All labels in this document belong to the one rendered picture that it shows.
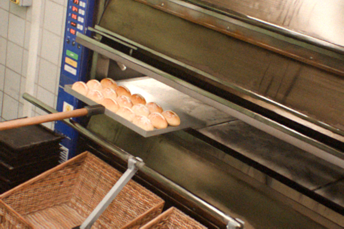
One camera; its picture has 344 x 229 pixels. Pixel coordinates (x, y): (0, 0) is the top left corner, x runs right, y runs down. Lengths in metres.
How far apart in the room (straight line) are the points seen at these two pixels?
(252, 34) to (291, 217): 0.68
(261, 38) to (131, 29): 0.69
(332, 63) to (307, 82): 0.12
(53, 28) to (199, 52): 0.98
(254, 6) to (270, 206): 0.74
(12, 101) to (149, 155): 1.10
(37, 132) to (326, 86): 1.49
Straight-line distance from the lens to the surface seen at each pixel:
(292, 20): 2.21
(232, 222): 2.02
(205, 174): 2.58
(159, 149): 2.74
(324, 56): 2.17
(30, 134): 3.08
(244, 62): 2.36
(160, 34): 2.63
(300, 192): 2.30
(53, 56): 3.23
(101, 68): 2.99
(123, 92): 2.81
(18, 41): 3.48
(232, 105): 2.22
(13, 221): 2.80
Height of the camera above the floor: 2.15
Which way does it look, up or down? 19 degrees down
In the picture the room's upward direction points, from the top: 10 degrees clockwise
